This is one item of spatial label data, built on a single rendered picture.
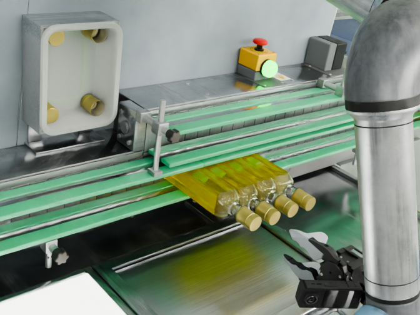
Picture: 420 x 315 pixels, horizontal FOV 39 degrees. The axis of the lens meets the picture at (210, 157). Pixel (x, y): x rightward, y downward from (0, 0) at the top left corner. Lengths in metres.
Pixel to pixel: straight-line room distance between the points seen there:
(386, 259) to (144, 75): 0.78
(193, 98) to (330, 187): 0.60
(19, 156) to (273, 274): 0.59
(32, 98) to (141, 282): 0.43
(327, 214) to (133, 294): 0.67
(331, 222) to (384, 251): 0.79
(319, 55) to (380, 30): 0.98
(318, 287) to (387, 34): 0.47
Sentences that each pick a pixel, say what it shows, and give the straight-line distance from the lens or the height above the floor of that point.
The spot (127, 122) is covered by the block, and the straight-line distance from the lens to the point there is 1.29.
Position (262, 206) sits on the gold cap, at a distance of 1.26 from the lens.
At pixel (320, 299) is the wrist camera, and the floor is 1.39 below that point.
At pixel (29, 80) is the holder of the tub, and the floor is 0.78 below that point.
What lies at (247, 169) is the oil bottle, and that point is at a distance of 1.37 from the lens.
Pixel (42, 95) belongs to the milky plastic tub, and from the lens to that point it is 1.18.
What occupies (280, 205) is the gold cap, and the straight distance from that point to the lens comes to 1.30.
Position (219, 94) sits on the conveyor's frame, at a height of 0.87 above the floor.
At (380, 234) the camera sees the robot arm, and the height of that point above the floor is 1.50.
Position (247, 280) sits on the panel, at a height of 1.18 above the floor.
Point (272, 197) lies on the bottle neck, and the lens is 1.31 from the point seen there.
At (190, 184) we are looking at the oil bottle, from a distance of 1.31.
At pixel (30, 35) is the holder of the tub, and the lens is 1.19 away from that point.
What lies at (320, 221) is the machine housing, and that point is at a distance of 1.61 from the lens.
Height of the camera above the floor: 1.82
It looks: 40 degrees down
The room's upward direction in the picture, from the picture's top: 123 degrees clockwise
